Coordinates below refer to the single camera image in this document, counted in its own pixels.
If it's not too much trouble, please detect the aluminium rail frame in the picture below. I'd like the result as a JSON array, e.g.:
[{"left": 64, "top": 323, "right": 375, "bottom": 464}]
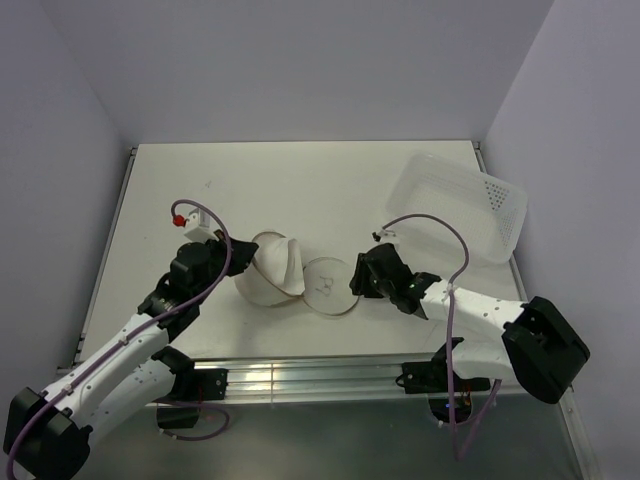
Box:
[{"left": 29, "top": 142, "right": 601, "bottom": 480}]

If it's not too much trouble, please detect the white garment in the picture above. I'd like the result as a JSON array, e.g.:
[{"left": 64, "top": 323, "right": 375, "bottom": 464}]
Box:
[{"left": 254, "top": 231, "right": 305, "bottom": 297}]

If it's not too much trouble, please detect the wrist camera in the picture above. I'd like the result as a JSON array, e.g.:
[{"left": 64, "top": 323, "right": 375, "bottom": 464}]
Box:
[
  {"left": 172, "top": 208, "right": 214, "bottom": 243},
  {"left": 371, "top": 229, "right": 399, "bottom": 244}
]

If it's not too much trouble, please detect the white mesh laundry bag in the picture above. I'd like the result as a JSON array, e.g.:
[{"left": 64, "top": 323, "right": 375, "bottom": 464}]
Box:
[{"left": 235, "top": 230, "right": 359, "bottom": 317}]

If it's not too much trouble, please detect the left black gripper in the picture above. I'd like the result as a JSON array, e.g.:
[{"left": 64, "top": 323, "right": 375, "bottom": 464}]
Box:
[{"left": 193, "top": 229, "right": 258, "bottom": 303}]

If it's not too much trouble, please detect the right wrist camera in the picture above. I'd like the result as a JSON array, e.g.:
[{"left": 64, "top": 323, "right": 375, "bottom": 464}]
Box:
[{"left": 371, "top": 229, "right": 399, "bottom": 244}]

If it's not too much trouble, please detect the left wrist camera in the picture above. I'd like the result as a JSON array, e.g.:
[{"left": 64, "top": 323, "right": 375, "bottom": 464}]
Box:
[{"left": 172, "top": 208, "right": 214, "bottom": 243}]

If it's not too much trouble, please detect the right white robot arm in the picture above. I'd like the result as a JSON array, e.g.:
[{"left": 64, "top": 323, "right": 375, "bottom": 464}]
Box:
[{"left": 349, "top": 243, "right": 590, "bottom": 404}]

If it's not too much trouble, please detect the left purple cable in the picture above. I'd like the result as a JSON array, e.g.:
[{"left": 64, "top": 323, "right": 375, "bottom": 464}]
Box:
[{"left": 7, "top": 199, "right": 234, "bottom": 479}]

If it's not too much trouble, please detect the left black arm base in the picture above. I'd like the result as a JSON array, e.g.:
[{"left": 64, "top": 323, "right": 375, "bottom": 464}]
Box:
[{"left": 155, "top": 368, "right": 231, "bottom": 441}]

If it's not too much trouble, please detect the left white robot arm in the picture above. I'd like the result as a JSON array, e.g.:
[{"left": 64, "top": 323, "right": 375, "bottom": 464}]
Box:
[{"left": 3, "top": 234, "right": 259, "bottom": 479}]

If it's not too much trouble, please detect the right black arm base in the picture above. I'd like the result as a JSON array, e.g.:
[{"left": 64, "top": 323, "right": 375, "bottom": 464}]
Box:
[{"left": 395, "top": 345, "right": 491, "bottom": 424}]

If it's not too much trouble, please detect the clear plastic perforated basket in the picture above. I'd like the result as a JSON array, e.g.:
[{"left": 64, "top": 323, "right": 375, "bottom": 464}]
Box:
[{"left": 385, "top": 152, "right": 528, "bottom": 265}]

